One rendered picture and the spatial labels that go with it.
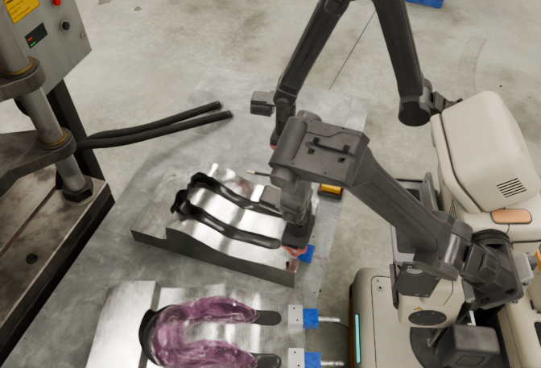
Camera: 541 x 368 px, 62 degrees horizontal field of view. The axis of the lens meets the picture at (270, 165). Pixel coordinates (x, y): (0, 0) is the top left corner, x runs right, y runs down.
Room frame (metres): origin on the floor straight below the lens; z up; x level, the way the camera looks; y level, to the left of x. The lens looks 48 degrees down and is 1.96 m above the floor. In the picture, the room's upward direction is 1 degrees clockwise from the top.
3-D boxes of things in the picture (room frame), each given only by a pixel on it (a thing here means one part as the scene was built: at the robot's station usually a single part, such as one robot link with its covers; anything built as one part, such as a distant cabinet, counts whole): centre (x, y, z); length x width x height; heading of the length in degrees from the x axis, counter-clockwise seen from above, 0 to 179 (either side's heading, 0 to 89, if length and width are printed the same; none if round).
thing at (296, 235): (0.64, -0.07, 1.02); 0.10 x 0.07 x 0.07; 162
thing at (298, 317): (0.47, -0.12, 0.86); 0.13 x 0.05 x 0.05; 90
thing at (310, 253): (0.63, -0.11, 0.89); 0.13 x 0.05 x 0.05; 72
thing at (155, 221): (0.77, 0.13, 0.87); 0.50 x 0.26 x 0.14; 73
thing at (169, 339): (0.41, 0.15, 0.90); 0.26 x 0.18 x 0.08; 90
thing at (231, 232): (0.76, 0.12, 0.92); 0.35 x 0.16 x 0.09; 73
